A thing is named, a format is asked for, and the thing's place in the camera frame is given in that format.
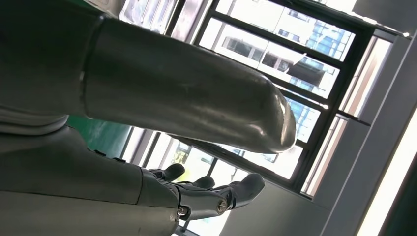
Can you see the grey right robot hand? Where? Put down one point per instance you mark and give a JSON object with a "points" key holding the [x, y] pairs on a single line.
{"points": [[179, 91]]}

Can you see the white ceiling light strip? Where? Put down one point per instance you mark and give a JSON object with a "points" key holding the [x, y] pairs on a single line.
{"points": [[391, 182]]}

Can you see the green conveyor belt aluminium frame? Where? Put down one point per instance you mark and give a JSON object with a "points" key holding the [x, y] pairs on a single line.
{"points": [[97, 136]]}

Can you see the black window frame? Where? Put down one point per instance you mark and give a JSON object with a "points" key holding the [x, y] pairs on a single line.
{"points": [[351, 65]]}

